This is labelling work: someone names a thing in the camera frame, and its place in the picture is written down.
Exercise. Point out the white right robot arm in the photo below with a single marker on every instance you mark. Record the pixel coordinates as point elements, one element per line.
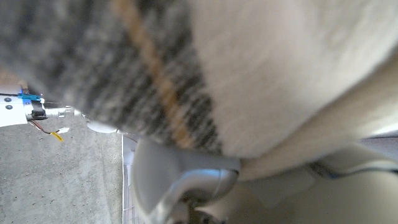
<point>12,110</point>

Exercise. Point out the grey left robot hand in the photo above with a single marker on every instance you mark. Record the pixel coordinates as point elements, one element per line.
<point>186,174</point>

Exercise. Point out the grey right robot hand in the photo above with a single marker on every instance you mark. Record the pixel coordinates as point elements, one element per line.
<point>59,112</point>

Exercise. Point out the beige plaid fringed scarf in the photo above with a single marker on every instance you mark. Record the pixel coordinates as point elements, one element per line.
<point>248,77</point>

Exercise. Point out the printed room backdrop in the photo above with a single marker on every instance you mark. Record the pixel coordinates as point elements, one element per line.
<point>127,186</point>

